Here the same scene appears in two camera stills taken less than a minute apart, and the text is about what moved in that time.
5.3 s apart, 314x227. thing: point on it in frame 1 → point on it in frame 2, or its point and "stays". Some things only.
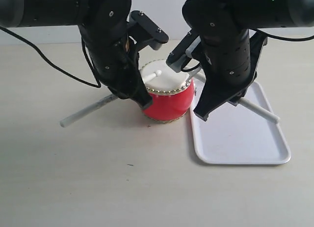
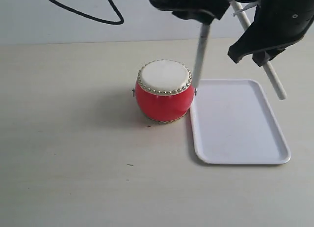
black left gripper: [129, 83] → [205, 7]
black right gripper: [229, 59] → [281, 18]
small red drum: [171, 94] stays
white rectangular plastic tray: [234, 134] stays
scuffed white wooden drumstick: [88, 109] → [203, 41]
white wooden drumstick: [259, 110] → [246, 24]
